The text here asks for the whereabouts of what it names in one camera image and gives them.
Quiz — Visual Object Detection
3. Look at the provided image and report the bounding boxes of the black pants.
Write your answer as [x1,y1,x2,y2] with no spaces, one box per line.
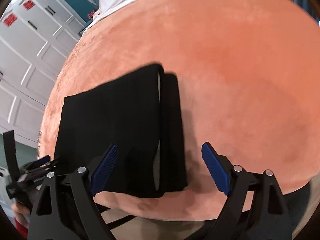
[54,63,188,198]

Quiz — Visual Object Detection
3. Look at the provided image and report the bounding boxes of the person's left hand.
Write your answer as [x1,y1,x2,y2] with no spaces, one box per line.
[11,200,31,229]

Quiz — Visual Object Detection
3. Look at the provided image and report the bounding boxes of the white panelled wardrobe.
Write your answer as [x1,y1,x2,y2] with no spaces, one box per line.
[1,0,85,148]

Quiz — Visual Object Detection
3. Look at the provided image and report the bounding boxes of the orange velvet bed cover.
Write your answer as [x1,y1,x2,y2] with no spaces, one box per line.
[39,0,319,221]

